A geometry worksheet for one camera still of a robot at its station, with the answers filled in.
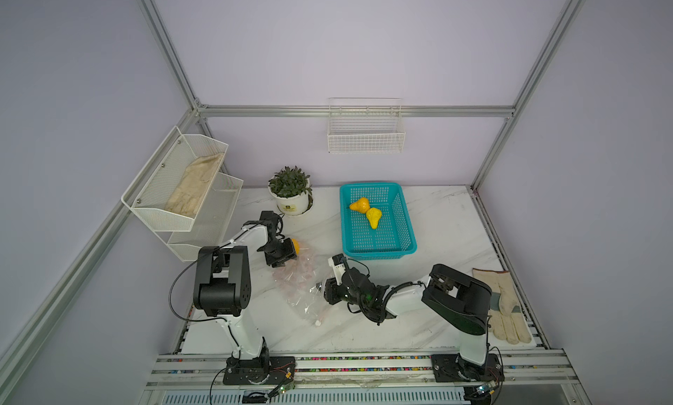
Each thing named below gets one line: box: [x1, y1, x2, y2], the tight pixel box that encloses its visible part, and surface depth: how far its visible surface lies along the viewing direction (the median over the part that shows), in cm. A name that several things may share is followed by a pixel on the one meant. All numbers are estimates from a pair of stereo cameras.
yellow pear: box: [366, 206, 383, 230], surface depth 106 cm
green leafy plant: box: [268, 165, 314, 208], surface depth 100 cm
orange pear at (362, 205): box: [348, 197, 370, 214], surface depth 109 cm
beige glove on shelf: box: [164, 153, 224, 218], surface depth 81 cm
